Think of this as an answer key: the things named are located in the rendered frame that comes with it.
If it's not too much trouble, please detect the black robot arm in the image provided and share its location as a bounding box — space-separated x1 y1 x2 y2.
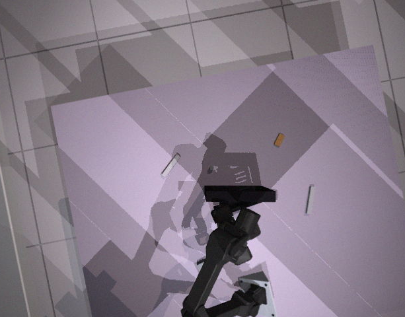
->
181 207 267 317

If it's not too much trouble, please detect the orange-brown rectangular block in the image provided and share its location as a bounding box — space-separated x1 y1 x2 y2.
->
274 134 285 147

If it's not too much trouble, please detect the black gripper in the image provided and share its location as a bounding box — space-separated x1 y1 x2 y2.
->
211 204 253 265

